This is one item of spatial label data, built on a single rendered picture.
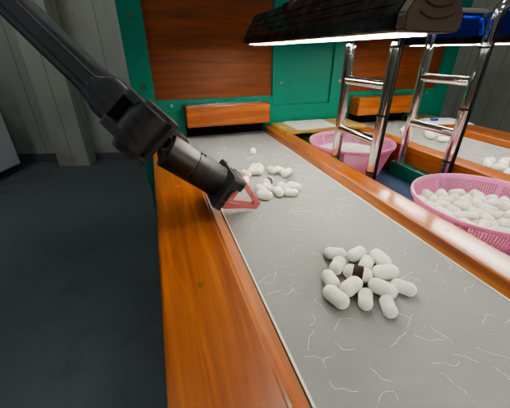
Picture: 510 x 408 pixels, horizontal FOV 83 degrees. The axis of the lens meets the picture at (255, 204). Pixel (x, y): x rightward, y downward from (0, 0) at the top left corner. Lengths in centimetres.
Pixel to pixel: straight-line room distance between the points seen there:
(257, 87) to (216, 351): 98
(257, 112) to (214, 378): 92
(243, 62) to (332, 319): 93
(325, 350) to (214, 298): 13
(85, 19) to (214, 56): 231
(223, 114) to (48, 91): 247
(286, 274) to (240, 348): 15
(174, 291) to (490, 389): 34
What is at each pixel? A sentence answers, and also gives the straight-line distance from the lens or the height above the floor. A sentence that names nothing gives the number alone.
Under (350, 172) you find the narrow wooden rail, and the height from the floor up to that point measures 77.
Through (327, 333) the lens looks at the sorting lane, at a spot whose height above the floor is 74.
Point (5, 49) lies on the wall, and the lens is 367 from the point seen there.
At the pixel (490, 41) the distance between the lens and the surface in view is 86.
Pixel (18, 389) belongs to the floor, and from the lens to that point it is 142.
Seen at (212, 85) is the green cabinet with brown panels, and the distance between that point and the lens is 111.
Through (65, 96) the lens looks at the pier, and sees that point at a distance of 328.
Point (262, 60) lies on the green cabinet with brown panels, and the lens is 115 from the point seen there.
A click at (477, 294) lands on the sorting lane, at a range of 49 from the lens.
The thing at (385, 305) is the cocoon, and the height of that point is 76.
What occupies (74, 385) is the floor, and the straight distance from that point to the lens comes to 133.
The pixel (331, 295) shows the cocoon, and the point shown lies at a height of 76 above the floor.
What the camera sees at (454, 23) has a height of 105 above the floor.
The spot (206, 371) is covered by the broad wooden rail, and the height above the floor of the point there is 76.
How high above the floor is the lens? 102
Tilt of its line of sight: 28 degrees down
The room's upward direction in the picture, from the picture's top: straight up
